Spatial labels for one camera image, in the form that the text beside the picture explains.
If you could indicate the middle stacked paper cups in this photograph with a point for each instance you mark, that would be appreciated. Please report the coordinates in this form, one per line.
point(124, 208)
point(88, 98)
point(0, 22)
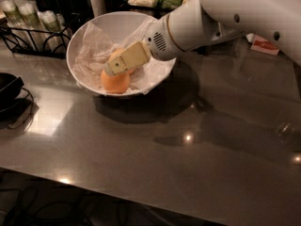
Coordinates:
point(30, 16)

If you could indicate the black pan on stand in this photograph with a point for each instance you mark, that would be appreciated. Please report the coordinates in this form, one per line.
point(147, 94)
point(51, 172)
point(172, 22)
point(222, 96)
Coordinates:
point(16, 102)

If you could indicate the black wire cup rack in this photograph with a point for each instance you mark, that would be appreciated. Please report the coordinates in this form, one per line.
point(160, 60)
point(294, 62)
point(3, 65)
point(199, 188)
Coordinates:
point(39, 42)

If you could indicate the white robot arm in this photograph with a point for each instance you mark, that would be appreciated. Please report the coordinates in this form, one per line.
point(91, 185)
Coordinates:
point(207, 22)

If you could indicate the left stacked paper cups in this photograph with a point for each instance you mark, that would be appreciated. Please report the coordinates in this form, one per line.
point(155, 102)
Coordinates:
point(13, 15)

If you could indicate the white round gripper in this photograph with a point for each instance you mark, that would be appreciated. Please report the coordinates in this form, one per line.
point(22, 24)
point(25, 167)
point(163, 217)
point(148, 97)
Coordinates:
point(157, 40)

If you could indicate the white paper liner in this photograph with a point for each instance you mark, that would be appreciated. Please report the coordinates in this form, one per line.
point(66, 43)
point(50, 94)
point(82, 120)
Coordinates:
point(91, 54)

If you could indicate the red white sugar packet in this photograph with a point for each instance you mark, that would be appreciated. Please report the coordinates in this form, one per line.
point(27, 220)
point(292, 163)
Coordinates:
point(262, 45)

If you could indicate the orange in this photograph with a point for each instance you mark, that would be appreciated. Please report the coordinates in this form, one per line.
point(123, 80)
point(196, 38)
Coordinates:
point(117, 84)
point(117, 52)

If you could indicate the white bowl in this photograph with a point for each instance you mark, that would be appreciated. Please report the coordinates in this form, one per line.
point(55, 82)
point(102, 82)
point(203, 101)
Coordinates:
point(94, 25)

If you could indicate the stacked paper cups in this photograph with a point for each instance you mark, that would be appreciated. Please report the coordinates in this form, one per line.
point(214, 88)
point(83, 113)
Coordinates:
point(30, 16)
point(13, 15)
point(49, 20)

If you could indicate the green tea bag packets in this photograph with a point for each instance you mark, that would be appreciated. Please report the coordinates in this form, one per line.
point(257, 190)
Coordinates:
point(168, 4)

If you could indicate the right stacked paper cups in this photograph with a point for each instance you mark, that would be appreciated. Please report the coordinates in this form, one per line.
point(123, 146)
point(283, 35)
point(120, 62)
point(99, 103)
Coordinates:
point(49, 20)

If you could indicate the white cylindrical cup stack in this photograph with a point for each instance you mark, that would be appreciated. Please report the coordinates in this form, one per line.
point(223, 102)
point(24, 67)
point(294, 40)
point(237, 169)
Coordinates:
point(96, 0)

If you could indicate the black tea bag shelf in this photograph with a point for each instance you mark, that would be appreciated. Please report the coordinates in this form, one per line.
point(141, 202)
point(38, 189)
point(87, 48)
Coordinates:
point(156, 8)

